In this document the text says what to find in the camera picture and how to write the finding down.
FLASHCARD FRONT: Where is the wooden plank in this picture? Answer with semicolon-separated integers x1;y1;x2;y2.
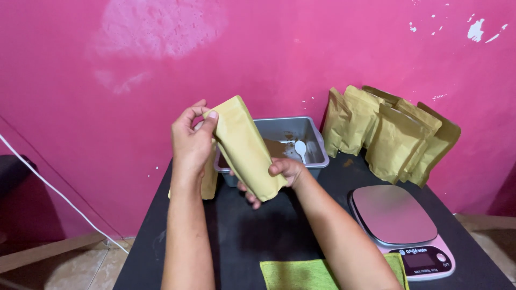
0;231;108;275

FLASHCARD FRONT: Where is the green microfibre cloth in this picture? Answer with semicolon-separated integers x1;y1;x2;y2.
260;252;410;290

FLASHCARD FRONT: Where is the grey plastic tub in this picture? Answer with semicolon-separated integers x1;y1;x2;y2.
213;116;330;188

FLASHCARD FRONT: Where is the person's right hand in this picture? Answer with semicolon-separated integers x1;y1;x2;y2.
229;158;309;210

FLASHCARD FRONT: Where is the white cable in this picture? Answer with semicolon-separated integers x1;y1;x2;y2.
0;133;130;255

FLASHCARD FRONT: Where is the person's left hand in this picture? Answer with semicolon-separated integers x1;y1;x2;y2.
171;99;219;178

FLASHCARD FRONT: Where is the white plastic spoon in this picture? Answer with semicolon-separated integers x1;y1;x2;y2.
294;140;308;165

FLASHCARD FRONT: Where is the stack of flat kraft bags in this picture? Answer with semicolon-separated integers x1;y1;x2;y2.
168;139;221;200

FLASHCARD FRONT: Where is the pink digital kitchen scale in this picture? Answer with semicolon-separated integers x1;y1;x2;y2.
347;184;456;282

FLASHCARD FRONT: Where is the kraft paper pouch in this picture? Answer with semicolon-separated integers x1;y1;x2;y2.
202;95;289;202

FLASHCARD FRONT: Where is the brown powder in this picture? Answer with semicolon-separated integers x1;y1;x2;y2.
218;137;298;170

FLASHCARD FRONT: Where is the black seat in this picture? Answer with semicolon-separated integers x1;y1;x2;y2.
0;155;39;199

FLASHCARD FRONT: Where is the row of filled kraft packets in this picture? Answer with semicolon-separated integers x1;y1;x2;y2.
321;85;462;189

